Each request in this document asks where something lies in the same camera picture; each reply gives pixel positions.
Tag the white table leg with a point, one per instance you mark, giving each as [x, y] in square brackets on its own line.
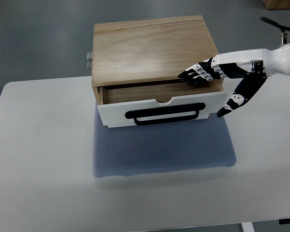
[247, 227]

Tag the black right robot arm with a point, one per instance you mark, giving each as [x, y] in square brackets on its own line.
[277, 61]

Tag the blue mesh cushion mat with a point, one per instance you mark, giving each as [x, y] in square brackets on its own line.
[162, 148]

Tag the brown cardboard box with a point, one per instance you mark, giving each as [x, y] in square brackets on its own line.
[277, 4]

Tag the metal bracket behind cabinet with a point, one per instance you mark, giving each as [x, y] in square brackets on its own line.
[89, 61]

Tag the wooden drawer cabinet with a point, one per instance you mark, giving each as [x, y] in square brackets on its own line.
[143, 51]

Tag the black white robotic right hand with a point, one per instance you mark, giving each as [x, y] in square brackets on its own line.
[253, 67]

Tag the white drawer black handle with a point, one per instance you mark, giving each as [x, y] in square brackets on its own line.
[150, 103]

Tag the black table control panel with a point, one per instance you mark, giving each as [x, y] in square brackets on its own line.
[284, 221]

